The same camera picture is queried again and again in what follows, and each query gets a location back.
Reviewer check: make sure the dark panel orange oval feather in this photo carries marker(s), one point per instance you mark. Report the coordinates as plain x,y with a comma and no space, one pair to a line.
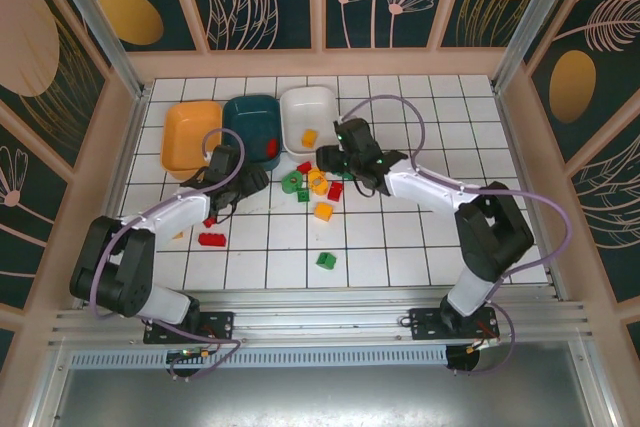
600,47

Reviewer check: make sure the aluminium frame post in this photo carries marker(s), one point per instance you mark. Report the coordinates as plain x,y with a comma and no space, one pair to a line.
100,27
530,17

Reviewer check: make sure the white plastic bin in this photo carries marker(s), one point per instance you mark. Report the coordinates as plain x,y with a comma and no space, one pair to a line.
307,107

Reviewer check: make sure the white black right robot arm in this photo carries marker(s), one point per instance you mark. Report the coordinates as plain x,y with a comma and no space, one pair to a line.
430,192

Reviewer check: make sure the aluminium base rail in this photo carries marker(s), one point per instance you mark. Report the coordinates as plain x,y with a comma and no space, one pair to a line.
325,312

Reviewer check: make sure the dark panel with pink oval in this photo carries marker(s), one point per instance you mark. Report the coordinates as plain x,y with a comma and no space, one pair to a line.
30,32

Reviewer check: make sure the dark panel with flower outline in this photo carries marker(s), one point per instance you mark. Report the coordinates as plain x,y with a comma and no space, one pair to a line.
25,227

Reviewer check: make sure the dark panel with feather outline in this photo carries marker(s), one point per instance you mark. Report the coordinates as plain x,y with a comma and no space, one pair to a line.
610,217

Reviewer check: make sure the aluminium table side rail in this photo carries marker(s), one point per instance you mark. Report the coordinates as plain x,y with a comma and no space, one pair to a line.
117,187
532,197

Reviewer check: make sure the grey metal sheet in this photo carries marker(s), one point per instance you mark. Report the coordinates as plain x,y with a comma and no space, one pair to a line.
320,397

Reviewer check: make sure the red curved lego brick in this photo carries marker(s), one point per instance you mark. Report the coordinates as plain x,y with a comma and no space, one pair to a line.
272,147

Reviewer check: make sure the teal plastic bin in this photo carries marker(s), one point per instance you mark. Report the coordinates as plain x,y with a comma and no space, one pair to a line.
250,122

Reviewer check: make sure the small red lego brick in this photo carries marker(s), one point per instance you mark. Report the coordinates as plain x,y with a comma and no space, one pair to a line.
210,222

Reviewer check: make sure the orange plastic bin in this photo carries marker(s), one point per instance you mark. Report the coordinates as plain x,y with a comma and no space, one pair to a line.
187,132

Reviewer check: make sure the dark panel with orange oval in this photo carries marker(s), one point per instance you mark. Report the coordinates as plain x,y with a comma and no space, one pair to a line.
130,17

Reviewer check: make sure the green round lego piece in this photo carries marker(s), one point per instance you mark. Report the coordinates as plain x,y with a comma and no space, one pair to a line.
286,186

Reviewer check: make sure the small green lego brick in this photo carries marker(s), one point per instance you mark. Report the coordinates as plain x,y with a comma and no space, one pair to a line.
303,195

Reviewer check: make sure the long red lego brick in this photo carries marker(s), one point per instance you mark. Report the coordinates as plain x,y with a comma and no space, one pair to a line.
212,239

